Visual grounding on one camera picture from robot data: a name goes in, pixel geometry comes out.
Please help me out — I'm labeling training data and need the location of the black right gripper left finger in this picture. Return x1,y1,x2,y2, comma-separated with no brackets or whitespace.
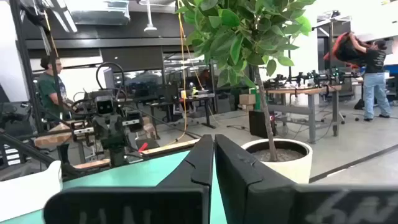
43,134,215,224

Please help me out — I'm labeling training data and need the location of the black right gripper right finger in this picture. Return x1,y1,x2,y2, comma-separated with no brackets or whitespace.
215,134,398,224

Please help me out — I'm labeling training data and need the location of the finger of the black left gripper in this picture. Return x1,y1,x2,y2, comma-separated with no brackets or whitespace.
93,115,109,149
108,114,127,147

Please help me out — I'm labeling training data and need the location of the green table mat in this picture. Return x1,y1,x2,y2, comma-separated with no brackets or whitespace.
0,149,229,224

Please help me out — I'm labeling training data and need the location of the person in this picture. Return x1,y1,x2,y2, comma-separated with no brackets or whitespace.
36,54,75,124
348,32,393,123

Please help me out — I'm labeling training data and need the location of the black desk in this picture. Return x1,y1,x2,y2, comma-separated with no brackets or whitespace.
149,93,218,130

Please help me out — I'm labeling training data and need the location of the black box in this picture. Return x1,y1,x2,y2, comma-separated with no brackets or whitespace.
248,110,277,139

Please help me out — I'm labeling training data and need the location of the wooden top metal workbench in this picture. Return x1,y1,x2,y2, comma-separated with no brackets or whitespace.
264,84,343,144

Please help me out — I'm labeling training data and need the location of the black rack with white labels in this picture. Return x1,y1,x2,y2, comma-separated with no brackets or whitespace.
0,144,21,169

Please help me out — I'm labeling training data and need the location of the white plastic bin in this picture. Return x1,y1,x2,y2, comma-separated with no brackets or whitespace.
0,160,63,222

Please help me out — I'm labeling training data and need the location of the white ceiling lamp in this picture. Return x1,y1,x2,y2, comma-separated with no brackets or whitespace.
143,0,158,32

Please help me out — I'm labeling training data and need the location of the cardboard box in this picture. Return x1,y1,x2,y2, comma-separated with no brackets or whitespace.
238,93,257,106

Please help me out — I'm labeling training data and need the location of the grey office chair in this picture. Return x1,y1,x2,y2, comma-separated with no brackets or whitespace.
320,76,357,125

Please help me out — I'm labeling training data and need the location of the green plant in white pot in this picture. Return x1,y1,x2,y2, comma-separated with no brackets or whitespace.
175,0,317,185

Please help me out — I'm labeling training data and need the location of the red black office chair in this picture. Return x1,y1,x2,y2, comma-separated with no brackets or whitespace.
323,30,373,68

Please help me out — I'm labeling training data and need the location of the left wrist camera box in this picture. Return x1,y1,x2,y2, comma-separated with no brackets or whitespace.
93,95,115,116

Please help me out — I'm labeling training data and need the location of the yellow hanging cable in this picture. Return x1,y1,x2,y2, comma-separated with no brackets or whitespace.
176,0,206,146

